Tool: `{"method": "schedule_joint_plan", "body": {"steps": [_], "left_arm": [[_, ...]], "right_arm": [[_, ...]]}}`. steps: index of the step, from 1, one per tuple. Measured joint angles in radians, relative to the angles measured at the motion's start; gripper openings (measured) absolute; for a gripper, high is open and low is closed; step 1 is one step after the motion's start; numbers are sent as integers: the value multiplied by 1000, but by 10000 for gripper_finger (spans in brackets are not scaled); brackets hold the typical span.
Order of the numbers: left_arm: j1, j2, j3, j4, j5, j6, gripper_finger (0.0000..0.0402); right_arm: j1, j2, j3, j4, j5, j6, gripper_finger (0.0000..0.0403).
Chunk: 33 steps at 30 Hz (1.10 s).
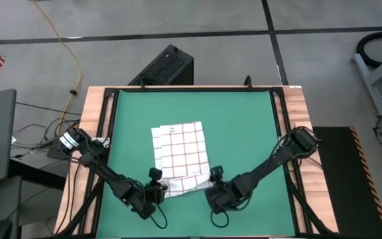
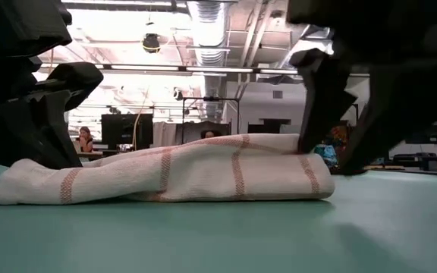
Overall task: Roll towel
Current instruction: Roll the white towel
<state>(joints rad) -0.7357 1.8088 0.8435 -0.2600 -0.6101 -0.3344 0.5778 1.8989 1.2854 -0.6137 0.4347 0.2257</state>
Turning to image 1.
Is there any black computer tower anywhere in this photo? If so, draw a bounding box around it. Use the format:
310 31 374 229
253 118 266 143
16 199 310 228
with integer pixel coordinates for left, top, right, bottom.
127 44 195 86

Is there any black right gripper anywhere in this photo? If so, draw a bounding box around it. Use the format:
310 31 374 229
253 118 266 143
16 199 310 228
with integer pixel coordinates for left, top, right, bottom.
204 181 245 214

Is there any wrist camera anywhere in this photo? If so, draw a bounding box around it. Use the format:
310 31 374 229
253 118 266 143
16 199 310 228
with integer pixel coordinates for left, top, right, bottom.
209 165 225 183
148 167 163 185

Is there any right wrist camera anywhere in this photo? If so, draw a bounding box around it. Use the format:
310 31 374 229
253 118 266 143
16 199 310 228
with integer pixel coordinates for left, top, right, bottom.
209 165 225 183

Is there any yellow cable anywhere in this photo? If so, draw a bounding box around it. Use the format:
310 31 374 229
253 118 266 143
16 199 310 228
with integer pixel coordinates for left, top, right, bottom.
31 0 83 133

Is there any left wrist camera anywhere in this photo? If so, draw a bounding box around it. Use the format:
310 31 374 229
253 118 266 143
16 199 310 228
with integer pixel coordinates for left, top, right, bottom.
148 167 163 185

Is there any grey metal stand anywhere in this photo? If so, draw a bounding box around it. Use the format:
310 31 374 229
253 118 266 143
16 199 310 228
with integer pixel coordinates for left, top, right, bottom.
350 48 382 117

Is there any black vacuum hose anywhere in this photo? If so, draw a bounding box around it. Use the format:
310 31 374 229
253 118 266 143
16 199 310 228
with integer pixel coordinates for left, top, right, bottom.
355 30 382 69

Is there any black power adapter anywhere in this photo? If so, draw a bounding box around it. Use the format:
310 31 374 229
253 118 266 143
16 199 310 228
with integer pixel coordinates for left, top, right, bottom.
46 147 70 161

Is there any white red-checked towel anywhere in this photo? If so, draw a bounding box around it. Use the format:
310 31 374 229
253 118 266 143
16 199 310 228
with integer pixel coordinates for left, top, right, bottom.
150 120 214 199

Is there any wooden table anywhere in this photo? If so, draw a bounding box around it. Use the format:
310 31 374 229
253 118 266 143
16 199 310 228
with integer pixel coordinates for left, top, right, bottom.
53 85 340 238

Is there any black computer mouse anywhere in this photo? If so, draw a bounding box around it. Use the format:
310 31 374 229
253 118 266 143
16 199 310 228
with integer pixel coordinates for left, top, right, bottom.
0 218 14 239

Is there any green table mat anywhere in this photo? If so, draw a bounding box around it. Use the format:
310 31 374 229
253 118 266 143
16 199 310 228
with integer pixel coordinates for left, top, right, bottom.
96 90 296 238

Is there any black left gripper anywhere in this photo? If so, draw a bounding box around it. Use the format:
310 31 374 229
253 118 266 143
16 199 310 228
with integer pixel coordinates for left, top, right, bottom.
131 183 169 220

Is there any black metal table frame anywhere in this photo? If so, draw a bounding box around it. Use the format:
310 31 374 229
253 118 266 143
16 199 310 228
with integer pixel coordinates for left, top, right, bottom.
58 86 338 238

